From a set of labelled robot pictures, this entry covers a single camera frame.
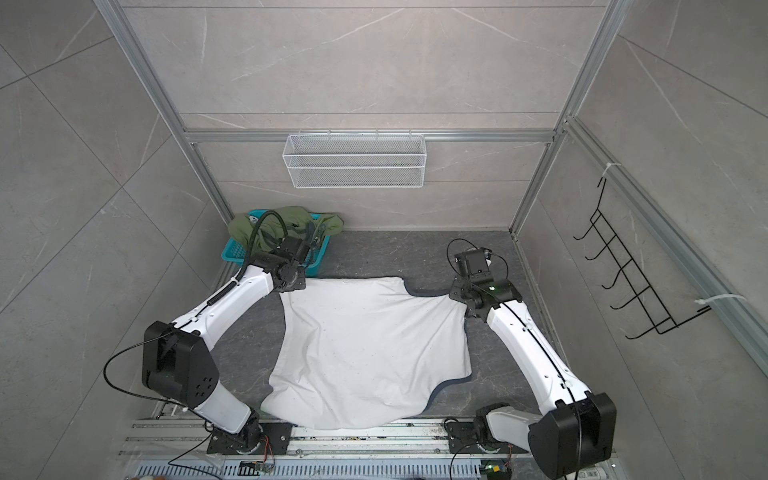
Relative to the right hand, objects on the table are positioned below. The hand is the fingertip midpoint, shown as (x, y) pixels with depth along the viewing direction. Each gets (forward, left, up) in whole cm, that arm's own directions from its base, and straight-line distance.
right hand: (465, 285), depth 82 cm
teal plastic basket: (+24, +76, -10) cm, 80 cm away
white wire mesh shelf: (+44, +32, +12) cm, 56 cm away
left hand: (+6, +51, -2) cm, 51 cm away
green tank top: (+33, +67, -9) cm, 76 cm away
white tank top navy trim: (-11, +30, -18) cm, 37 cm away
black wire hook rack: (-15, -34, +13) cm, 40 cm away
